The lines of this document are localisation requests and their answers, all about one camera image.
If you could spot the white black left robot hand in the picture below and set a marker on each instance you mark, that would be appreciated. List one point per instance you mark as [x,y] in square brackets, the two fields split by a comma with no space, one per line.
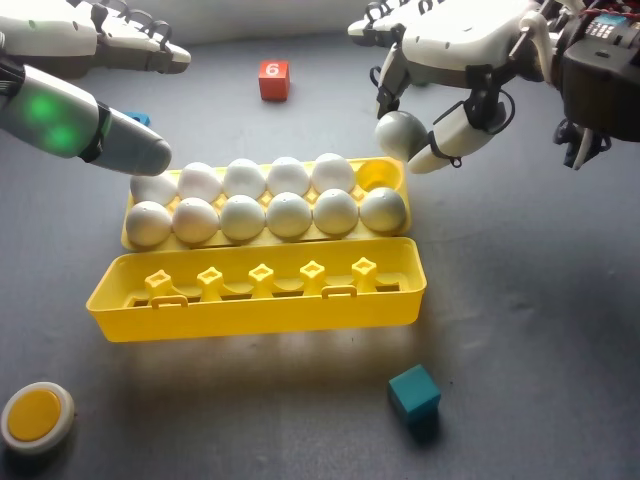
[50,120]

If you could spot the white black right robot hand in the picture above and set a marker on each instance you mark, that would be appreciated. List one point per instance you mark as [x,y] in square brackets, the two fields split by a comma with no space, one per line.
[450,35]

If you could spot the white toy egg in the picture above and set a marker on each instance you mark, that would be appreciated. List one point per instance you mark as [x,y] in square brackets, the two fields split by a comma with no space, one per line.
[397,132]
[335,212]
[289,215]
[152,187]
[199,180]
[382,210]
[288,175]
[242,217]
[332,172]
[148,224]
[195,220]
[244,177]

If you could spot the yellow plastic egg carton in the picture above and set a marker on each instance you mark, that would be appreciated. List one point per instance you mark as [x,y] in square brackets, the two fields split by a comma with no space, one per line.
[260,310]

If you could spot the blue toy block with hole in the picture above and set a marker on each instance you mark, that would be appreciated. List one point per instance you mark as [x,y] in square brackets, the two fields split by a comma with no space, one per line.
[140,119]

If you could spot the red block with number six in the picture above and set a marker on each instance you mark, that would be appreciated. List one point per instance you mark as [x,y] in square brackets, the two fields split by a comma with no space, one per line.
[274,82]

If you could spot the grey table cloth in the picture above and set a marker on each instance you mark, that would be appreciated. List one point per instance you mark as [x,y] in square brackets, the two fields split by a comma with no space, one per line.
[525,310]

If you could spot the yellow and white round toy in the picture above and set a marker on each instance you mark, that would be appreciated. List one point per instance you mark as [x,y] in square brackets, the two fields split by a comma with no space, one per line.
[35,416]

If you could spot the teal wooden cube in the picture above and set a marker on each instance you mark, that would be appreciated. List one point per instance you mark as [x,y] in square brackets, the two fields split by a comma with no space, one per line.
[414,397]

